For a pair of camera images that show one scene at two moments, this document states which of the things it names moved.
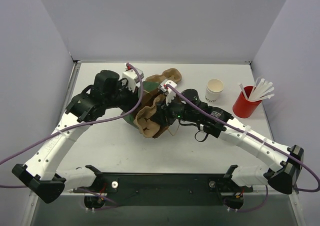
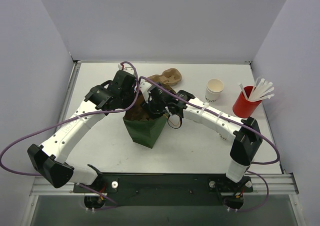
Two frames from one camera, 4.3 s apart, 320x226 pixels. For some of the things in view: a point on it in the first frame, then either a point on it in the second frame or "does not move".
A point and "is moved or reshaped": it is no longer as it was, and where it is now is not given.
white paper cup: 214,87 does not move
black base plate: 166,189 does not move
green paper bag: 150,89 is moved or reshaped
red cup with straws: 250,98 does not move
